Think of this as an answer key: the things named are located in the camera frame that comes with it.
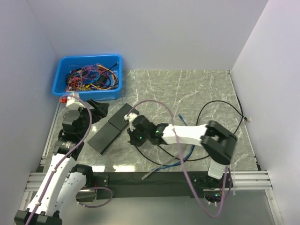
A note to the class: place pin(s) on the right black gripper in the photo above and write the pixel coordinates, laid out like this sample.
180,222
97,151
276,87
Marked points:
134,140

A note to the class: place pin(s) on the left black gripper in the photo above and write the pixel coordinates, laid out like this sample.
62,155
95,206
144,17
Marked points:
99,111

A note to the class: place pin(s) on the black ethernet cable short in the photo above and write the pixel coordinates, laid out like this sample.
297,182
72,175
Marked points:
146,154

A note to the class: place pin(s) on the black network switch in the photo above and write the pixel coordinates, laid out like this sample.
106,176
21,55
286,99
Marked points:
117,120
104,137

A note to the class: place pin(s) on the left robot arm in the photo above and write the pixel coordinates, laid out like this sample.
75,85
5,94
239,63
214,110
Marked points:
65,177

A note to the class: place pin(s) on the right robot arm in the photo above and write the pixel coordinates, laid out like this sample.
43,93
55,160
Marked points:
218,142

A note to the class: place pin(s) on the blue plastic bin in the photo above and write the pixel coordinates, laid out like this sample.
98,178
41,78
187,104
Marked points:
97,77

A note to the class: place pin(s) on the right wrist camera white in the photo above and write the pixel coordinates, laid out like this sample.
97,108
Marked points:
130,118

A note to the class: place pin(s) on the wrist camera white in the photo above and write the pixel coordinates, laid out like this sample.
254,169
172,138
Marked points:
71,102
130,118

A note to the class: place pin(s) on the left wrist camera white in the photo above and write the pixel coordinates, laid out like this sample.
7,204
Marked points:
71,102

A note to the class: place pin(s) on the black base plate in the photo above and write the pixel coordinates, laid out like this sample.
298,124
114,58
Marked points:
157,184

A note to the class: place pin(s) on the aluminium rail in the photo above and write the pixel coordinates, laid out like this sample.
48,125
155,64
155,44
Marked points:
242,180

